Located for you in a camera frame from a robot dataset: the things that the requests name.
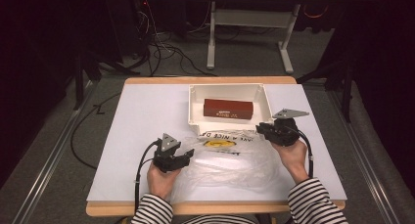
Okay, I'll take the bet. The person's right hand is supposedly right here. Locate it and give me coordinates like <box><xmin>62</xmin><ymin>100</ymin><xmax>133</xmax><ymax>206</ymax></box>
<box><xmin>271</xmin><ymin>140</ymin><xmax>311</xmax><ymax>185</ymax></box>

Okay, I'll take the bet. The clear smiley plastic bag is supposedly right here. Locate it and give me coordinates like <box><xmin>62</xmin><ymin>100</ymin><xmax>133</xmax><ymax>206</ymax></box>
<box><xmin>169</xmin><ymin>129</ymin><xmax>292</xmax><ymax>202</ymax></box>

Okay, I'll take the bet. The tangle of cables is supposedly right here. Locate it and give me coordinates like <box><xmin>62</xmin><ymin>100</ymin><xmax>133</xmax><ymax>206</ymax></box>
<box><xmin>130</xmin><ymin>0</ymin><xmax>218</xmax><ymax>77</ymax></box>

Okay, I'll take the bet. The hand-held gripper black cable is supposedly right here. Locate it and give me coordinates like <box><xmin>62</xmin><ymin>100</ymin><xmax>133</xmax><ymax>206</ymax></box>
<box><xmin>290</xmin><ymin>127</ymin><xmax>315</xmax><ymax>179</ymax></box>
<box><xmin>134</xmin><ymin>139</ymin><xmax>162</xmax><ymax>215</ymax></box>

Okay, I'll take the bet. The metal floor rail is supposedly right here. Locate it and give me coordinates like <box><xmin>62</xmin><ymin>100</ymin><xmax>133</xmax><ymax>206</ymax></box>
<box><xmin>11</xmin><ymin>80</ymin><xmax>99</xmax><ymax>224</ymax></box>
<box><xmin>326</xmin><ymin>86</ymin><xmax>405</xmax><ymax>224</ymax></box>

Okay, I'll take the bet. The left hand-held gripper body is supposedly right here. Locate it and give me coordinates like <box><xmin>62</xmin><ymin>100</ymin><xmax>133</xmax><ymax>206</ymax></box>
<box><xmin>152</xmin><ymin>133</ymin><xmax>184</xmax><ymax>173</ymax></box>

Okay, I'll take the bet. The black floor cable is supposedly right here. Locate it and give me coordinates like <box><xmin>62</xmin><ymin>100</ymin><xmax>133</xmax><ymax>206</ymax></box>
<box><xmin>70</xmin><ymin>92</ymin><xmax>122</xmax><ymax>170</ymax></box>

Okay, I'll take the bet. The white metal table frame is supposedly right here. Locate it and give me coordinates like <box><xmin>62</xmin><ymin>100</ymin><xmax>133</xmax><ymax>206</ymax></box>
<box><xmin>206</xmin><ymin>0</ymin><xmax>346</xmax><ymax>75</ymax></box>

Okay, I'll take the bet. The orange cable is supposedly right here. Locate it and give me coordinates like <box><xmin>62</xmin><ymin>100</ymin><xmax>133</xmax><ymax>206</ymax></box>
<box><xmin>302</xmin><ymin>4</ymin><xmax>329</xmax><ymax>20</ymax></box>

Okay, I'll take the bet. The white plastic bin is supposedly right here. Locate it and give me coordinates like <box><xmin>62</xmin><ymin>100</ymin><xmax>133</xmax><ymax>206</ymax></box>
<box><xmin>187</xmin><ymin>83</ymin><xmax>274</xmax><ymax>136</ymax></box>

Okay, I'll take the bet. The person's left hand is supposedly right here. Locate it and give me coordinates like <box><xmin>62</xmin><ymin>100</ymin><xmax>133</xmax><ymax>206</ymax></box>
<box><xmin>146</xmin><ymin>162</ymin><xmax>181</xmax><ymax>200</ymax></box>

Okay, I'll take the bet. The red-brown carton box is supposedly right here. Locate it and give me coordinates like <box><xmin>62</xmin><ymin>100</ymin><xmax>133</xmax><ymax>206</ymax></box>
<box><xmin>203</xmin><ymin>98</ymin><xmax>254</xmax><ymax>120</ymax></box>

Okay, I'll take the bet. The black metal stand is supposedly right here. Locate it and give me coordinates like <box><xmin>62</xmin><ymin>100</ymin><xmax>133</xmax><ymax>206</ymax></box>
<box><xmin>72</xmin><ymin>47</ymin><xmax>141</xmax><ymax>111</ymax></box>
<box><xmin>296</xmin><ymin>54</ymin><xmax>355</xmax><ymax>123</ymax></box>

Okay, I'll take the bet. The left hand-held gripper black cable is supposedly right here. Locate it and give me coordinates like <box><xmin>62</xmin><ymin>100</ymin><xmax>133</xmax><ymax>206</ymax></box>
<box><xmin>134</xmin><ymin>139</ymin><xmax>162</xmax><ymax>215</ymax></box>

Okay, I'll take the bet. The right hand-held gripper black cable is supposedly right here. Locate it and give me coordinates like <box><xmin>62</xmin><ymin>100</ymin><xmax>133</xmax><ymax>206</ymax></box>
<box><xmin>290</xmin><ymin>127</ymin><xmax>315</xmax><ymax>179</ymax></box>

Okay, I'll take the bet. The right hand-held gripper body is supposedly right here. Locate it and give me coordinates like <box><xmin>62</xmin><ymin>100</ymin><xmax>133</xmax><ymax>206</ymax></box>
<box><xmin>269</xmin><ymin>109</ymin><xmax>310</xmax><ymax>148</ymax></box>

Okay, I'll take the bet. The person's striped shirt torso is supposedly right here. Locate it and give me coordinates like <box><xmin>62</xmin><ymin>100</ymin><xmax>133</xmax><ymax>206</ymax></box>
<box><xmin>180</xmin><ymin>213</ymin><xmax>259</xmax><ymax>224</ymax></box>

